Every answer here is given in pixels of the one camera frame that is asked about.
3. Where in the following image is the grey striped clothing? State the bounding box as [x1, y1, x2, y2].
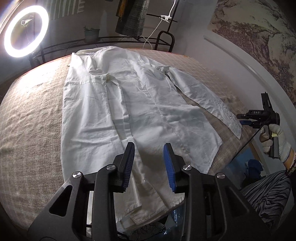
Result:
[240, 171, 295, 230]

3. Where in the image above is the phone holder clip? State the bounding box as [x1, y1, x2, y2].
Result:
[21, 15, 34, 27]

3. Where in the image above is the white lamp cable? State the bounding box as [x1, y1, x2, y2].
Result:
[142, 18, 164, 50]

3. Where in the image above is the white long sleeve shirt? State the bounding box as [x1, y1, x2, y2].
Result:
[61, 46, 242, 230]

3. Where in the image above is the dark plaid hanging coat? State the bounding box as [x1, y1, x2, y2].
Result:
[115, 0, 149, 37]

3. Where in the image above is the small green potted plant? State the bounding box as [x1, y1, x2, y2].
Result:
[84, 26, 100, 44]

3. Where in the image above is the white clip desk lamp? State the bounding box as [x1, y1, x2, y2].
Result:
[160, 0, 177, 23]

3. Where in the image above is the black metal clothes rack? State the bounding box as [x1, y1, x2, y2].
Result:
[28, 1, 180, 69]

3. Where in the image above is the landscape painting wall scroll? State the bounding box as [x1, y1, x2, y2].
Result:
[208, 1, 295, 103]

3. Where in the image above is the white ring light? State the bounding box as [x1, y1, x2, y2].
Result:
[4, 5, 49, 58]

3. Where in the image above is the striped white green cloth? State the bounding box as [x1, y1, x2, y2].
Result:
[44, 0, 86, 20]

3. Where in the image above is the white gloved right hand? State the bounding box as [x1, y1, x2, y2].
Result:
[259, 124, 292, 163]

